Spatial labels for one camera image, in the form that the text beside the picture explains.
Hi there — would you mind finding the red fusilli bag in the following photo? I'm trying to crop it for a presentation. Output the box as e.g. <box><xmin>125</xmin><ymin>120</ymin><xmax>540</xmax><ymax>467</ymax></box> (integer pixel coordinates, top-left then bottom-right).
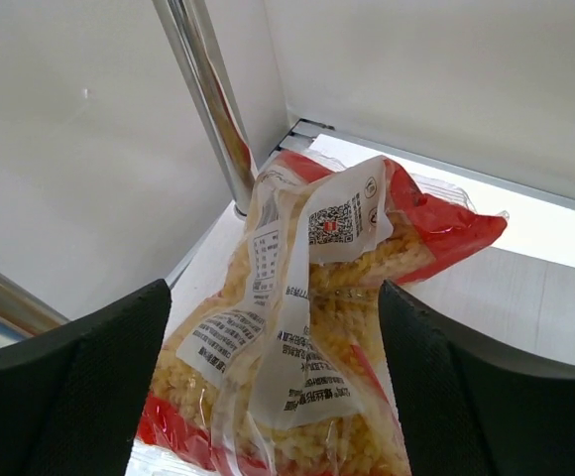
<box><xmin>137</xmin><ymin>151</ymin><xmax>507</xmax><ymax>475</ymax></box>

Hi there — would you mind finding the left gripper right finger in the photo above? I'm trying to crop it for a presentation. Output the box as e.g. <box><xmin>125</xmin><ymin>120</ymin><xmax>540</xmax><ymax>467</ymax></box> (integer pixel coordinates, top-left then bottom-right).
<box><xmin>378</xmin><ymin>281</ymin><xmax>575</xmax><ymax>475</ymax></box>

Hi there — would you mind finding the white two-tier metal shelf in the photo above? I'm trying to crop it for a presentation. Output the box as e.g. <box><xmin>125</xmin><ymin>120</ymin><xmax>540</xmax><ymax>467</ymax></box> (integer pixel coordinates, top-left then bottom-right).
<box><xmin>0</xmin><ymin>1</ymin><xmax>575</xmax><ymax>364</ymax></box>

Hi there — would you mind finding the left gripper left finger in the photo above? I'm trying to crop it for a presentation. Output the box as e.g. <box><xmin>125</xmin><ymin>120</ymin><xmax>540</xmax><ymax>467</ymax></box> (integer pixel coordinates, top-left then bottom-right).
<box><xmin>0</xmin><ymin>280</ymin><xmax>172</xmax><ymax>475</ymax></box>

